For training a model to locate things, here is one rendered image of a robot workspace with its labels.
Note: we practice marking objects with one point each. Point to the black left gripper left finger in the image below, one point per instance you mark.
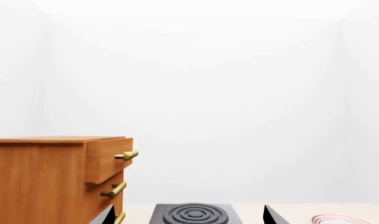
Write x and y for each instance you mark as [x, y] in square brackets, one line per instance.
[105, 217]

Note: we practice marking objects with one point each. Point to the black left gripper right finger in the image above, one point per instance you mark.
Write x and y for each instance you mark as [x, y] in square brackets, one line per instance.
[272, 217]

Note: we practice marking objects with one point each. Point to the white plate with red rings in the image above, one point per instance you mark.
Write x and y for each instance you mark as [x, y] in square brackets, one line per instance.
[335, 219]

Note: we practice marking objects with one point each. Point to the open wooden drawer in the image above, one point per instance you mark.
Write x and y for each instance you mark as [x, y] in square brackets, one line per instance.
[106, 158]

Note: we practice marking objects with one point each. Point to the wooden drawer cabinet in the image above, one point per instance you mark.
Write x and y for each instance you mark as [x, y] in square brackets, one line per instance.
[36, 182]

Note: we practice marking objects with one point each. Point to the black stove burner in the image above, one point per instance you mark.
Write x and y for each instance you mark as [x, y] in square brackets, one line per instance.
[193, 214]

